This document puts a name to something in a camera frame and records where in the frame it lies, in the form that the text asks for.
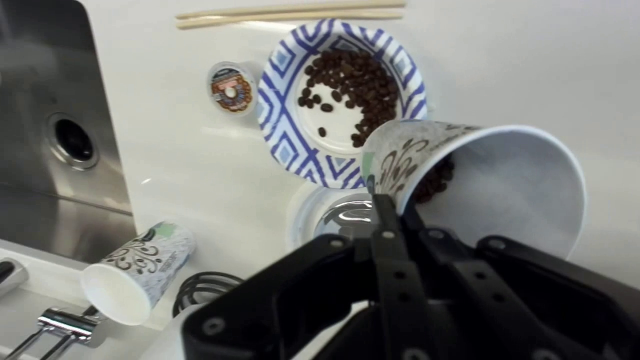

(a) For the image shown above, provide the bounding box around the blue patterned paper bowl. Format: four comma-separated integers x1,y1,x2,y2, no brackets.
253,16,431,195

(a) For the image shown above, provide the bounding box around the small round jar lid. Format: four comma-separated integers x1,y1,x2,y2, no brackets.
203,61,259,117

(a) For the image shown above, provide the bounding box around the wooden chopstick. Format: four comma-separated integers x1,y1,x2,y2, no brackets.
173,8,408,32
173,0,408,25

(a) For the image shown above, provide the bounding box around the chrome faucet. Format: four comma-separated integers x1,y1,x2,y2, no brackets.
0,259,102,360

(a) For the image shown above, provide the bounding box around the black wire towel holder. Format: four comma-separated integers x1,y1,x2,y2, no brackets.
170,269,245,321

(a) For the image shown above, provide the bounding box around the coffee beans pile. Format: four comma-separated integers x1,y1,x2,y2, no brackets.
293,46,402,152

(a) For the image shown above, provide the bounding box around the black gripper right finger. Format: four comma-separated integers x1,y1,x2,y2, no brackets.
400,206,640,360

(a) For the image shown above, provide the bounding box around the steel sink basin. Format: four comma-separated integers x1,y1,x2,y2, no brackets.
0,0,139,266

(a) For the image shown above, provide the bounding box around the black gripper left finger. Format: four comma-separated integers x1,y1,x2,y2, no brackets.
178,193,435,360

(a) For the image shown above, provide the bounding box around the patterned paper cup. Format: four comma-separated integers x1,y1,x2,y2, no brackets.
78,220,197,329
358,119,589,261

